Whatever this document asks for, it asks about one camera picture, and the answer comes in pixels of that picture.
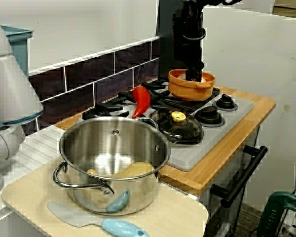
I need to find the white toy kitchen cabinet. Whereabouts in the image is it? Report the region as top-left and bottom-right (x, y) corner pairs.
(160, 123), (262, 237)

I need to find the orange plastic toy pot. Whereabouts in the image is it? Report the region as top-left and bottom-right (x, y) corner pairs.
(167, 68), (216, 102)

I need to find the light wooden cutting board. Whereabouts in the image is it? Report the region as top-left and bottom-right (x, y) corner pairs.
(1, 158), (210, 237)

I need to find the teal box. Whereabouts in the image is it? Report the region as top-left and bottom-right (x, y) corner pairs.
(0, 24), (35, 131)

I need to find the wooden countertop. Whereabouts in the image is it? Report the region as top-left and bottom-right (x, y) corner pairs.
(55, 85), (277, 196)

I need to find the stainless steel pot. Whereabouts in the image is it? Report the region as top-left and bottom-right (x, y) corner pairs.
(52, 116), (172, 217)

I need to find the dark grey side panel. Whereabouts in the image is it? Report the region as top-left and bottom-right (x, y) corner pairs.
(155, 0), (178, 79)

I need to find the black stove knob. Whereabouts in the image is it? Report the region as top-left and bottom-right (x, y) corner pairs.
(212, 93), (239, 111)
(194, 106), (226, 128)

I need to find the grey toy faucet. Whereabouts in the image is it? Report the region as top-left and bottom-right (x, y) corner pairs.
(0, 14), (44, 197)

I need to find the dark tile backsplash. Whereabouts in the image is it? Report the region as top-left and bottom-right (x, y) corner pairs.
(28, 40), (161, 135)

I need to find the green power tool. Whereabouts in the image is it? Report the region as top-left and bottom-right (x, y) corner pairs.
(257, 191), (296, 237)

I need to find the black burner grate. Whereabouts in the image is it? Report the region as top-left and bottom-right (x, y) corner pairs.
(82, 86), (178, 121)
(142, 81), (221, 115)

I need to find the white ribbed drainboard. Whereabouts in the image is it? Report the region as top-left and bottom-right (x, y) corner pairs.
(0, 124), (65, 223)

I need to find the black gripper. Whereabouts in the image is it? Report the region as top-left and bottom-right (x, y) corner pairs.
(173, 37), (205, 82)

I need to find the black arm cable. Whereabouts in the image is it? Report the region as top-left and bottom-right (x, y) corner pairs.
(182, 27), (207, 42)

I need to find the black oven door handle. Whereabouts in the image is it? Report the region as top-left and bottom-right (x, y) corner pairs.
(210, 145), (268, 208)

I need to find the tan toy food piece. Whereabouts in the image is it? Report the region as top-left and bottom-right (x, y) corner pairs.
(111, 161), (155, 178)

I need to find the red toy pepper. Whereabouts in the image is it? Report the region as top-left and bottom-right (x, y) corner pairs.
(131, 85), (151, 119)

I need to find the glass lid with yellow knob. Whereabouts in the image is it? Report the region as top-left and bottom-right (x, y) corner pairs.
(148, 108), (204, 145)

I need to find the silver metal stand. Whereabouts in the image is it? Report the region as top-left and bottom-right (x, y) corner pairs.
(278, 182), (296, 237)

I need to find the grey toy stove plate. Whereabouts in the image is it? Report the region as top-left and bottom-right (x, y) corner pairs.
(82, 83), (255, 172)

